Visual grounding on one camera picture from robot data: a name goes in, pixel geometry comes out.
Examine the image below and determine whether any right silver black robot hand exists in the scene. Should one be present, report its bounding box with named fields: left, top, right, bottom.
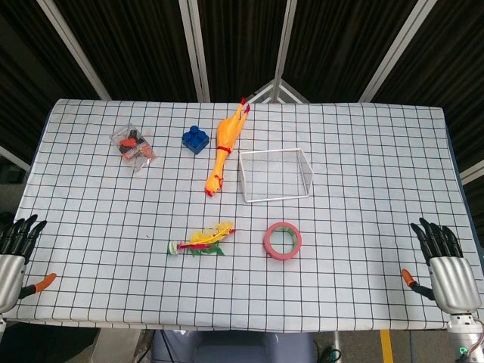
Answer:
left=401, top=217, right=476, bottom=315

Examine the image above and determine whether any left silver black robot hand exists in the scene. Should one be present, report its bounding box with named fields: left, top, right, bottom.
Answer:
left=0, top=214, right=57, bottom=314

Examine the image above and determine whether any colourful feather shuttlecock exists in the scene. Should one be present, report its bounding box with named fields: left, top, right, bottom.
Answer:
left=166, top=220, right=236, bottom=259

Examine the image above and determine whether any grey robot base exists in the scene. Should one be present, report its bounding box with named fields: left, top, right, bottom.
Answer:
left=150, top=329, right=317, bottom=363

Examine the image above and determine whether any pink tape roll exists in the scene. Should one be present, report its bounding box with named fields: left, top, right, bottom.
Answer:
left=263, top=222, right=303, bottom=262

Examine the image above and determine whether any clear plastic bag of parts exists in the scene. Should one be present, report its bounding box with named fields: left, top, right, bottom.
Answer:
left=110, top=122, right=157, bottom=174

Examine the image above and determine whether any white checkered tablecloth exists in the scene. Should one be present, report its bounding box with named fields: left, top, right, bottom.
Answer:
left=0, top=98, right=484, bottom=333

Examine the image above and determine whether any blue building block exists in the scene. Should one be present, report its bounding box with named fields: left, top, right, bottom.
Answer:
left=181, top=125, right=211, bottom=155

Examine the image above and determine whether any yellow rubber chicken toy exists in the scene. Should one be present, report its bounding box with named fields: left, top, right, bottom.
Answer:
left=204, top=96, right=252, bottom=197

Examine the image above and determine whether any white wire mesh basket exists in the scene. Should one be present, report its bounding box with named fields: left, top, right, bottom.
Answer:
left=238, top=148, right=315, bottom=204

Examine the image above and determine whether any white metal frame structure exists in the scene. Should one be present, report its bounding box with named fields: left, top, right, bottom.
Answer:
left=247, top=77, right=310, bottom=104

